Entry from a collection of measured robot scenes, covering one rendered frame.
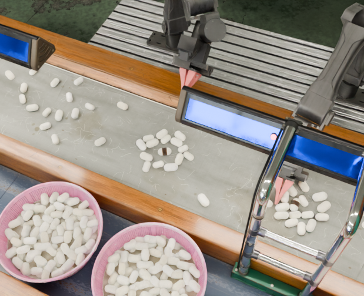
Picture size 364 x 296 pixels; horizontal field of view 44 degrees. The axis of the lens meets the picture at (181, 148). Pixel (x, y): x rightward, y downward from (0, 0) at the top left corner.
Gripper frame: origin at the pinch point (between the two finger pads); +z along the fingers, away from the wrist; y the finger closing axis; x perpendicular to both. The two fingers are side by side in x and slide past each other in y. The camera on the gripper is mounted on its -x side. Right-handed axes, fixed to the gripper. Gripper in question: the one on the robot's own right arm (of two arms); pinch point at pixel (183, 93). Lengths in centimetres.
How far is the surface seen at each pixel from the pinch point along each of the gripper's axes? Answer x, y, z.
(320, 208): -0.6, 43.8, 16.2
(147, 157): -3.5, -3.2, 19.5
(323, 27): 160, 19, -57
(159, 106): 10.2, -9.2, 6.3
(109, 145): -1.8, -15.8, 20.5
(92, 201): -14.7, -10.0, 33.2
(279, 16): 159, -7, -56
